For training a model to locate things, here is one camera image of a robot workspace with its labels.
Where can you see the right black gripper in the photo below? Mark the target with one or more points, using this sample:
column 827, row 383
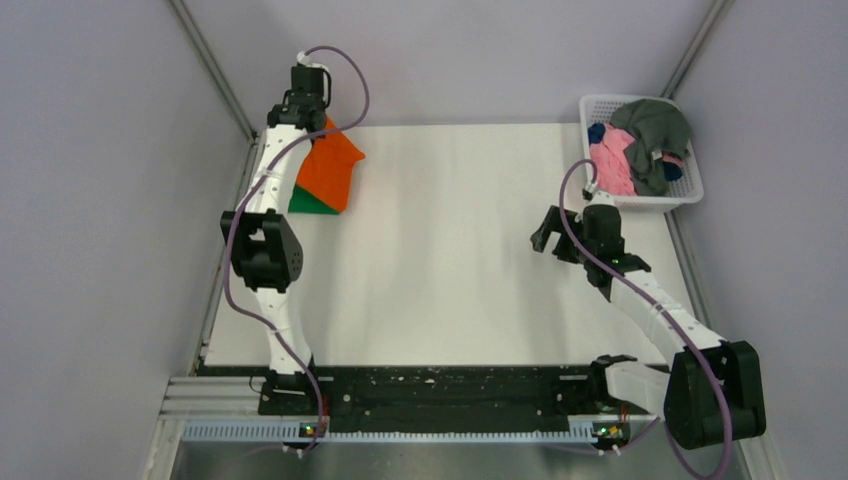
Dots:
column 540, row 237

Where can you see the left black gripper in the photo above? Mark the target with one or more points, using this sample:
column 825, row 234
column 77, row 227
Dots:
column 322, row 103

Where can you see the orange t-shirt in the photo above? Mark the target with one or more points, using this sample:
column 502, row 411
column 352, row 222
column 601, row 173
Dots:
column 328, row 170

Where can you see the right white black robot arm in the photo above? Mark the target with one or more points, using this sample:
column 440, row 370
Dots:
column 709, row 385

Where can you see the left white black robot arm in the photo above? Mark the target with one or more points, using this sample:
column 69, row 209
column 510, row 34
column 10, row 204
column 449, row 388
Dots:
column 264, row 251

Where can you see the folded green t-shirt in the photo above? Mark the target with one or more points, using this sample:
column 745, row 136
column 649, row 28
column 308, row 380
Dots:
column 304, row 202

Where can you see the pink t-shirt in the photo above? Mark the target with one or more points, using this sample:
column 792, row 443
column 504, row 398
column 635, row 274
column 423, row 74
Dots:
column 613, row 170

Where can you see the white plastic laundry basket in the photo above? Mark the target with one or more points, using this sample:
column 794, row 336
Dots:
column 598, row 108

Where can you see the grey t-shirt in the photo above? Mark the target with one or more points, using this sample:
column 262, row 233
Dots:
column 657, row 127

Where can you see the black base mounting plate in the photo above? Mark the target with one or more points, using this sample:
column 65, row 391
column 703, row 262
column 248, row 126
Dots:
column 444, row 399

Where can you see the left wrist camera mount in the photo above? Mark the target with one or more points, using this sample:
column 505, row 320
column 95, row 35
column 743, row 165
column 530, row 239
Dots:
column 305, row 60

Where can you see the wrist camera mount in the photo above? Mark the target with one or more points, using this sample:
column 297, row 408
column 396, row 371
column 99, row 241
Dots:
column 305, row 60
column 598, row 198

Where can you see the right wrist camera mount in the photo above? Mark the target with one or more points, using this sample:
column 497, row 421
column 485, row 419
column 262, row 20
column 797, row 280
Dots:
column 598, row 198

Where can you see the white slotted cable duct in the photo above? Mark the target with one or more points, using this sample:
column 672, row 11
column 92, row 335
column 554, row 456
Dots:
column 301, row 433

